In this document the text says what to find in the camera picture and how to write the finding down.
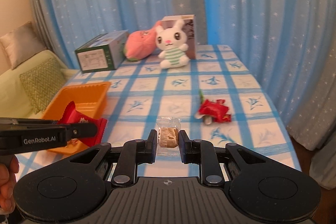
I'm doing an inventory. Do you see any grey brown upright box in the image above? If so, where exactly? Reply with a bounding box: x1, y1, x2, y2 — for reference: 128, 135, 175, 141
161, 15, 197, 59

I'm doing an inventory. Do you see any beige grey cushion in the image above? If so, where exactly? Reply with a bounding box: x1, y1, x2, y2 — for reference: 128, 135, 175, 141
1, 22, 47, 69

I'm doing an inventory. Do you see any pink peach plush toy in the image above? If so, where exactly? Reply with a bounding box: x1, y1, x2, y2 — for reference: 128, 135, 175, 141
123, 20, 162, 61

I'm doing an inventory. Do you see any red double-happiness candy pack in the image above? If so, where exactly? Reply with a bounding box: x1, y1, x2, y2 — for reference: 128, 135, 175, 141
57, 101, 107, 147

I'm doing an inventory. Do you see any white wrapped candy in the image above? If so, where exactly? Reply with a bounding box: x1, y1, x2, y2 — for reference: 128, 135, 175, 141
194, 112, 213, 125

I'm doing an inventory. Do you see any green white carton box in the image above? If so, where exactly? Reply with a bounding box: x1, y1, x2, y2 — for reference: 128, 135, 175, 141
75, 30, 129, 73

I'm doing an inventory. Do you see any orange plastic basket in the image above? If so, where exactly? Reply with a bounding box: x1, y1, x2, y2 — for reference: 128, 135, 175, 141
42, 82, 110, 155

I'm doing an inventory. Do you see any blue star curtain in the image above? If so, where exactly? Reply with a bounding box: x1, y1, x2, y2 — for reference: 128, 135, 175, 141
26, 0, 336, 191

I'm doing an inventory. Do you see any green zigzag cushion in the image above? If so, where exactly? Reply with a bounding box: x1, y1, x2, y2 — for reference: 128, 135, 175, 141
19, 57, 66, 114

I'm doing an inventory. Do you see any small red gold candy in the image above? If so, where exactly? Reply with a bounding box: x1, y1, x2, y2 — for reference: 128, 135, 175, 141
213, 100, 231, 123

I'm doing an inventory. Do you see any white bunny plush toy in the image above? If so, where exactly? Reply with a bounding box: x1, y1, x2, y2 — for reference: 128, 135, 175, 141
155, 19, 190, 69

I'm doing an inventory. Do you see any clear brown candy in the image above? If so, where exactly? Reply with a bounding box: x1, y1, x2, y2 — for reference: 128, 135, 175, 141
156, 117, 181, 156

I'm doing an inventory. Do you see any person's left hand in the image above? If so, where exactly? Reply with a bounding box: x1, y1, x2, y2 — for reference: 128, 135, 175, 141
0, 156, 19, 213

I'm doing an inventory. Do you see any large red candy pack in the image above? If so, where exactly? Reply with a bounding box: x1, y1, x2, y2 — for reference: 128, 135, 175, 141
198, 100, 216, 121

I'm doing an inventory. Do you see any green candy wrapper tip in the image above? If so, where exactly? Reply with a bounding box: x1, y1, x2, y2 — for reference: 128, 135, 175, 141
199, 89, 205, 104

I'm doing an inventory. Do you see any light green sofa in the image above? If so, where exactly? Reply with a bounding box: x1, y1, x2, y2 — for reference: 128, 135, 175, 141
0, 50, 79, 118

